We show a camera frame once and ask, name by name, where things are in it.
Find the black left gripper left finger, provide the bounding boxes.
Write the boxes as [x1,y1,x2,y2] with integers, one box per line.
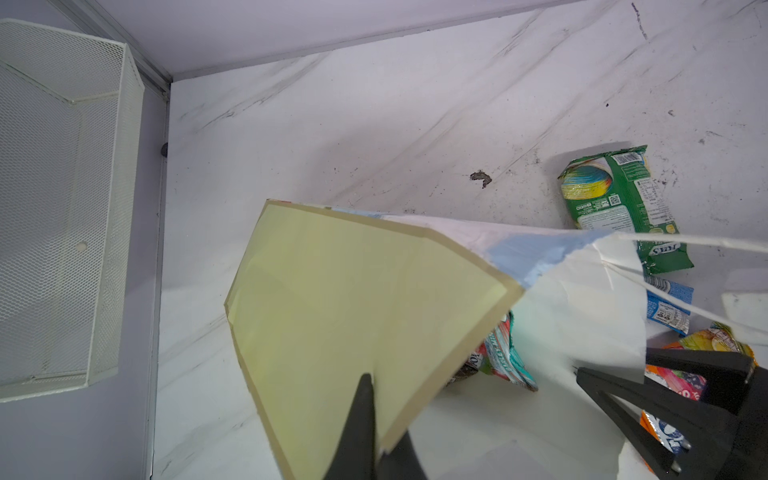
[324,373,376,480]

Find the blue snack packet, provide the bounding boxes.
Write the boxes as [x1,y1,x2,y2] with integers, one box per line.
[645,275,694,336]

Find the orange Fox's candy bag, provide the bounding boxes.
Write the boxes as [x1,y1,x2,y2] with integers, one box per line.
[638,322,758,475]

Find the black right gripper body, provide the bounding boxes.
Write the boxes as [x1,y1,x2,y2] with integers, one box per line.
[677,365,768,480]

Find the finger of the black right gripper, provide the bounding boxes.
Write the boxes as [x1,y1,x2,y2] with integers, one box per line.
[576,368,738,477]
[646,348,755,414]

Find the white printed paper bag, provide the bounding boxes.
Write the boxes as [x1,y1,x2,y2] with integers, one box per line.
[224,199,768,480]

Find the green candy bag right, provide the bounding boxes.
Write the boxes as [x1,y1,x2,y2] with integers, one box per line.
[557,144,695,276]

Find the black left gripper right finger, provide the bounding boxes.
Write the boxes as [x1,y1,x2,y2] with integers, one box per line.
[377,431,427,480]

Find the teal Fox's candy bag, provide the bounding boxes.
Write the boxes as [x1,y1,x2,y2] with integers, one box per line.
[448,310,539,392]

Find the white mesh shelf lower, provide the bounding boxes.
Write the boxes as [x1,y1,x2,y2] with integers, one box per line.
[1,19,145,402]

